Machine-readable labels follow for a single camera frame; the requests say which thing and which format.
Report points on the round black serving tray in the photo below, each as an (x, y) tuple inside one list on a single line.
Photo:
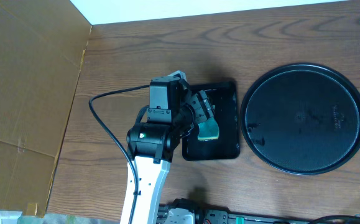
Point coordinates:
[(302, 118)]

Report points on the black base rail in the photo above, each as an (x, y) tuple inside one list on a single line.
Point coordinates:
[(184, 211)]

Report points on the black rectangular water tray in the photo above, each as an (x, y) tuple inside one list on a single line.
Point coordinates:
[(223, 96)]

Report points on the brown cardboard panel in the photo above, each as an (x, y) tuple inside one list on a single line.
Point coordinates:
[(42, 44)]

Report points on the green yellow sponge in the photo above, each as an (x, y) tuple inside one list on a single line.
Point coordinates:
[(208, 130)]

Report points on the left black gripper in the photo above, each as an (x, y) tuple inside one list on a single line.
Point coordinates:
[(203, 106)]

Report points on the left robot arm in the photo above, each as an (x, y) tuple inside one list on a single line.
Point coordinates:
[(150, 147)]

